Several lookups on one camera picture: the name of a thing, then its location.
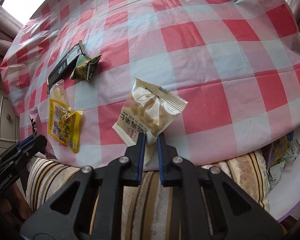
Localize white orange snack packet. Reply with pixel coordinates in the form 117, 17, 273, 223
283, 139, 300, 163

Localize pink curtain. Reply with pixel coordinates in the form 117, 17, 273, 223
0, 5, 23, 65

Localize white cream cracker packet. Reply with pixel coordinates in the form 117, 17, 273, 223
113, 78, 187, 164

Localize striped plush sofa cover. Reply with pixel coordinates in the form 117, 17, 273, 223
26, 150, 270, 239

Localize green garlic pea packet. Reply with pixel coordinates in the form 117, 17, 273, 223
70, 54, 102, 81

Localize person left hand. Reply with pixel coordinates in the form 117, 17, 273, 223
0, 183, 32, 219

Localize yellow snack packet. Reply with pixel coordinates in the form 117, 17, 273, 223
47, 99, 83, 153

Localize red white checkered tablecloth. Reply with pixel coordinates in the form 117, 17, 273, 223
0, 0, 300, 167

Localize white purple storage box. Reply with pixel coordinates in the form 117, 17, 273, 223
269, 126, 300, 222

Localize pink snack packet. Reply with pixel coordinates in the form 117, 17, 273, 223
29, 107, 49, 157

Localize white cabinet with drawers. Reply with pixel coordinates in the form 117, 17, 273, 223
0, 76, 20, 155

